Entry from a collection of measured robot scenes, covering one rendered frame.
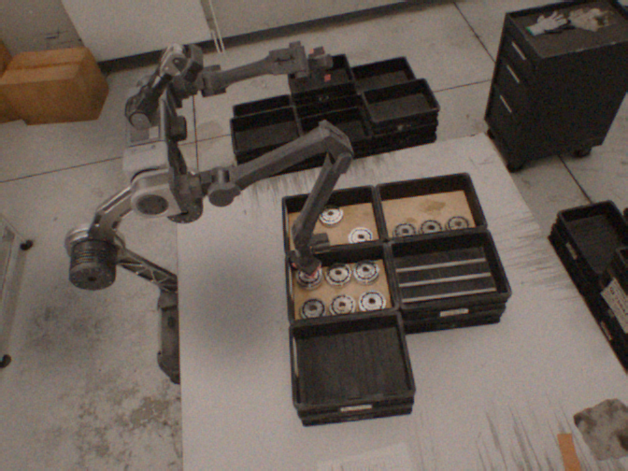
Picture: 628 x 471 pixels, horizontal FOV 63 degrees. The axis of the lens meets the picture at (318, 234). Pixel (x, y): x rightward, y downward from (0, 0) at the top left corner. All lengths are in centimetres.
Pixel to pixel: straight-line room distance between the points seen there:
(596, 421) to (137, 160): 171
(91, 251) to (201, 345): 58
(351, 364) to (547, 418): 69
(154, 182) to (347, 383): 92
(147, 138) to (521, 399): 154
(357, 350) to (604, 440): 86
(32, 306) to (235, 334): 173
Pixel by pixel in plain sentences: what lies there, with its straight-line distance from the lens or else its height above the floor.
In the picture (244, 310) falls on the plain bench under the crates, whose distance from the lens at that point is 216.
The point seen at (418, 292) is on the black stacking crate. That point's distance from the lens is 198.
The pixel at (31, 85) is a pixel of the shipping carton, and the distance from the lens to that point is 452.
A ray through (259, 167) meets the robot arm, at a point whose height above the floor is 149.
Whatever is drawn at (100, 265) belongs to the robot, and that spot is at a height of 94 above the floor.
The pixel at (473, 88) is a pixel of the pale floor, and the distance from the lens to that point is 417.
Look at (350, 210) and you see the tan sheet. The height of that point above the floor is 83.
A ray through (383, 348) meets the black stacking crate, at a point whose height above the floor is 83.
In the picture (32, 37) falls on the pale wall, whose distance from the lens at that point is 499.
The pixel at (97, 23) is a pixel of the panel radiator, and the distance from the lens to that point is 469.
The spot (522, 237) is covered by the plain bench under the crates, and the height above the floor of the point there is 70.
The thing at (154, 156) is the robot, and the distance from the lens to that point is 160.
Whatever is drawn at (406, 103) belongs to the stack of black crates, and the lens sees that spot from 323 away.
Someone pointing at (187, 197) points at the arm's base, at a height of 145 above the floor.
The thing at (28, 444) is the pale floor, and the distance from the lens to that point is 316.
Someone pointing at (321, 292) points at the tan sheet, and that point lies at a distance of 199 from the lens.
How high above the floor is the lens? 255
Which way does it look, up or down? 53 degrees down
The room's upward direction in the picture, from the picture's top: 10 degrees counter-clockwise
